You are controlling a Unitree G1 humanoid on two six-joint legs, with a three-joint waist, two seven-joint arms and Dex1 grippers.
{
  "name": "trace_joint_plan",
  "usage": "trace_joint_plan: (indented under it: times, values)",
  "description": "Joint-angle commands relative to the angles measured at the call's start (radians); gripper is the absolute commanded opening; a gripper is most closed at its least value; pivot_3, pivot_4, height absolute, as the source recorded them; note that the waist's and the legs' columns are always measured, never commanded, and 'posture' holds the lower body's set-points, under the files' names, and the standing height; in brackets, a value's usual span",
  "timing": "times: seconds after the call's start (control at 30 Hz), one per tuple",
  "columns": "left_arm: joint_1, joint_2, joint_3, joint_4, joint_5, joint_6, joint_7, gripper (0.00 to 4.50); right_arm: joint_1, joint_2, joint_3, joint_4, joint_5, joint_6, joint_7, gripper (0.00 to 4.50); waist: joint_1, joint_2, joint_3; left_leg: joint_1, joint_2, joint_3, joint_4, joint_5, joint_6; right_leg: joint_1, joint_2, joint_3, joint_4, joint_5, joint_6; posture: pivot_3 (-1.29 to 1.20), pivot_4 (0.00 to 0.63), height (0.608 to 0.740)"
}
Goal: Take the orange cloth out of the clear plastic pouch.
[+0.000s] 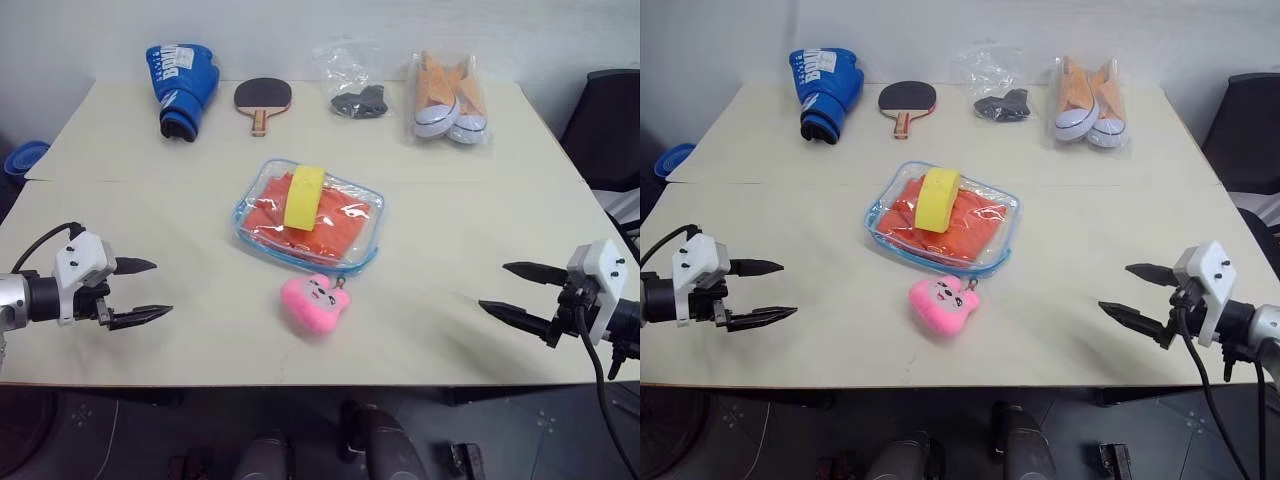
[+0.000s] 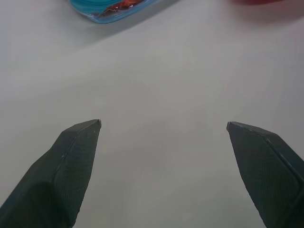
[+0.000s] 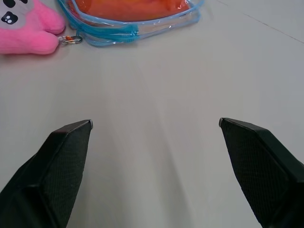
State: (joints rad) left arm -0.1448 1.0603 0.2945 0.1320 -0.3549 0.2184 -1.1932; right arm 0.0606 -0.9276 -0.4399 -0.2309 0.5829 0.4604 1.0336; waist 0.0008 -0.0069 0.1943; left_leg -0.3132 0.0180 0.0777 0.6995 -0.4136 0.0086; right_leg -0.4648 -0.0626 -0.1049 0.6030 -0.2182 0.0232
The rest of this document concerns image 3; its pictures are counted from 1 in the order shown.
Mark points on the orange item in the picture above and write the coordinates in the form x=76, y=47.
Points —
x=133, y=8

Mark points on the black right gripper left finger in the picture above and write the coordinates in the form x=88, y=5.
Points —
x=57, y=166

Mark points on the clear blue-trimmed zipper pouch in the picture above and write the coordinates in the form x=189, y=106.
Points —
x=133, y=32

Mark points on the silver carabiner clip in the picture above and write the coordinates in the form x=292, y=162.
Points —
x=72, y=40

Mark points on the pink plush toy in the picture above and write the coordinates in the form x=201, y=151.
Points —
x=26, y=33

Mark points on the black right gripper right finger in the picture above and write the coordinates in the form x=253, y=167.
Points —
x=259, y=166

